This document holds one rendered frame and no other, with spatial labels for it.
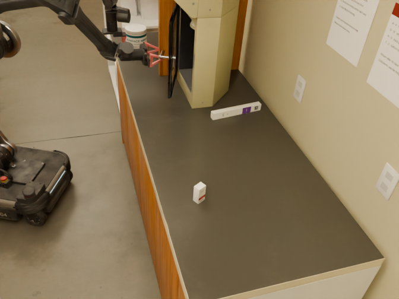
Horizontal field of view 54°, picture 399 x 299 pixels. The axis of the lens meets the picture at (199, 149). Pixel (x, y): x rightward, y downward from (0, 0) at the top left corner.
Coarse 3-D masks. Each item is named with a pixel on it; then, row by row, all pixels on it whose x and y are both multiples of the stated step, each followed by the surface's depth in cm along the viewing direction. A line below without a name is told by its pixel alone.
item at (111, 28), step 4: (116, 20) 208; (108, 24) 207; (112, 24) 206; (116, 24) 208; (104, 28) 212; (108, 28) 208; (112, 28) 208; (116, 28) 210; (120, 28) 213; (104, 32) 208; (108, 32) 209; (112, 32) 209; (116, 32) 209; (120, 32) 210
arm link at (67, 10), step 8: (0, 0) 154; (8, 0) 152; (16, 0) 150; (24, 0) 148; (32, 0) 146; (40, 0) 143; (48, 0) 144; (56, 0) 146; (64, 0) 148; (72, 0) 150; (0, 8) 157; (8, 8) 156; (16, 8) 155; (24, 8) 154; (56, 8) 147; (64, 8) 147; (72, 8) 151
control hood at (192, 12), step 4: (176, 0) 164; (180, 0) 165; (184, 0) 165; (188, 0) 166; (192, 0) 166; (196, 0) 167; (180, 4) 166; (184, 4) 167; (188, 4) 167; (192, 4) 167; (196, 4) 168; (184, 8) 168; (188, 8) 168; (192, 8) 169; (196, 8) 169; (188, 12) 169; (192, 12) 170; (196, 12) 170; (192, 16) 171; (196, 16) 171
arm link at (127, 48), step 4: (116, 44) 188; (120, 44) 180; (124, 44) 180; (128, 44) 181; (132, 44) 181; (120, 48) 179; (124, 48) 180; (128, 48) 180; (132, 48) 181; (116, 52) 183; (120, 52) 183; (124, 52) 180; (128, 52) 180; (104, 56) 186; (108, 56) 185; (116, 56) 186; (124, 56) 184; (128, 56) 184; (112, 60) 188
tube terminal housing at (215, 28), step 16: (208, 0) 168; (224, 0) 172; (208, 16) 173; (224, 16) 178; (208, 32) 178; (224, 32) 185; (208, 48) 183; (224, 48) 192; (208, 64) 188; (224, 64) 199; (192, 80) 193; (208, 80) 194; (224, 80) 207; (192, 96) 197; (208, 96) 200
